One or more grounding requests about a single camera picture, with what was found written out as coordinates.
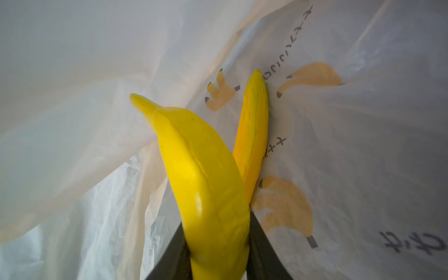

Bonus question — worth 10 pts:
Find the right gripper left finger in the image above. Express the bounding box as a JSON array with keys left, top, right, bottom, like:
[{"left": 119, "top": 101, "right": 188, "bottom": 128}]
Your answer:
[{"left": 146, "top": 224, "right": 193, "bottom": 280}]

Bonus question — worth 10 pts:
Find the deep yellow banana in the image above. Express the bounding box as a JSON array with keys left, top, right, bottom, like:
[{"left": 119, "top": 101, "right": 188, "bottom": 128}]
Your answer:
[{"left": 233, "top": 70, "right": 269, "bottom": 203}]

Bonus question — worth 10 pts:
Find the translucent cream plastic bag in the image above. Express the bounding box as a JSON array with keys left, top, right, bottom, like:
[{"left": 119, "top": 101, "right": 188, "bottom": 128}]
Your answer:
[{"left": 1, "top": 1, "right": 448, "bottom": 280}]

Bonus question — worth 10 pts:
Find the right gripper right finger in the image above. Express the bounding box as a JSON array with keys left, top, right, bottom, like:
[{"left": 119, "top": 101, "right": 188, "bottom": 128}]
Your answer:
[{"left": 246, "top": 212, "right": 293, "bottom": 280}]

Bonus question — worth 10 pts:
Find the yellow-green banana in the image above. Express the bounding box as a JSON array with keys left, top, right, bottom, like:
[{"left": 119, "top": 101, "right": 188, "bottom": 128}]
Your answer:
[{"left": 129, "top": 93, "right": 250, "bottom": 280}]

